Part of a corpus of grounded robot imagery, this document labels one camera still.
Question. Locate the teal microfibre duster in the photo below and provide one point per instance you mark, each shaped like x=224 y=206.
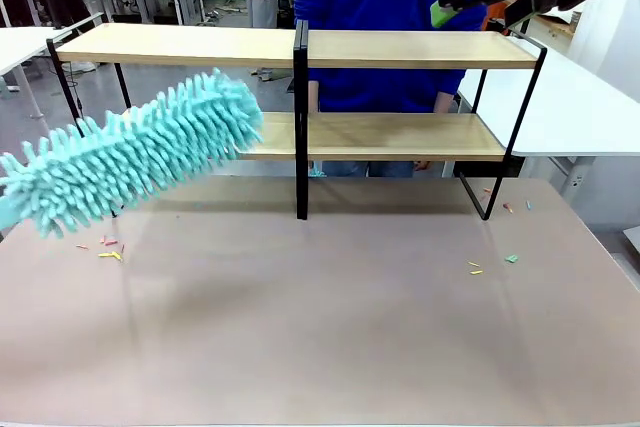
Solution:
x=150 y=147

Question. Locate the person's right forearm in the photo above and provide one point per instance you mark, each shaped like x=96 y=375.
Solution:
x=313 y=97

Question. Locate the person's left forearm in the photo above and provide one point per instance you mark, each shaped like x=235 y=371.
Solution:
x=446 y=102

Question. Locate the person's left hand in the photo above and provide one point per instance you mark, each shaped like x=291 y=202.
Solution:
x=422 y=165

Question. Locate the large white table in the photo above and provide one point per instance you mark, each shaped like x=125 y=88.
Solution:
x=560 y=112

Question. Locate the teal cloth piece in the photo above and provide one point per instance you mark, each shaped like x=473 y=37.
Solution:
x=316 y=170

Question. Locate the green paper scrap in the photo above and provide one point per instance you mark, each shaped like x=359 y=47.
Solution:
x=511 y=258

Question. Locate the white sneaker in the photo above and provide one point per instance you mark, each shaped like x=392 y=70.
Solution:
x=79 y=66

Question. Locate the small white table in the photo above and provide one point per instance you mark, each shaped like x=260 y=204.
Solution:
x=25 y=47

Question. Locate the two-tier wooden shelf black frame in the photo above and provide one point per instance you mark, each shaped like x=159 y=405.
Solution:
x=400 y=49

